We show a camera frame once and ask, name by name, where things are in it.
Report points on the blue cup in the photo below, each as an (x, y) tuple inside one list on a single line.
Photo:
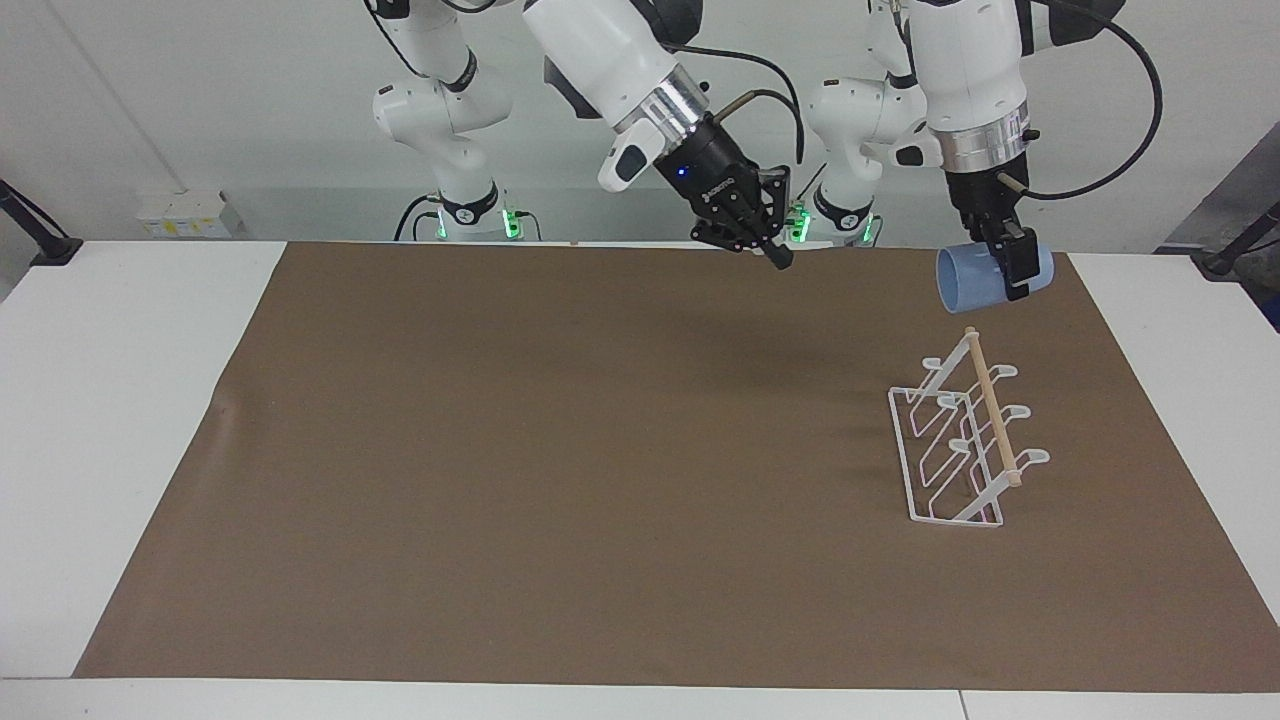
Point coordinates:
[(970, 280)]

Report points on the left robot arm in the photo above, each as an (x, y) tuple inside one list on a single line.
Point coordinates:
[(965, 70)]

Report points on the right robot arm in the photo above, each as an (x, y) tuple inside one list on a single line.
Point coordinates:
[(600, 50)]

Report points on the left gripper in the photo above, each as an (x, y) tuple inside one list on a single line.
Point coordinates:
[(985, 200)]

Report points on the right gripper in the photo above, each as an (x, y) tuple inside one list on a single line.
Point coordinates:
[(712, 170)]

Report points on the black stand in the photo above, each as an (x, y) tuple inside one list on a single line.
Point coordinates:
[(1235, 245), (45, 238)]

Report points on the white box with yellow label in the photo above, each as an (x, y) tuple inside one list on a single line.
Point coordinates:
[(185, 215)]

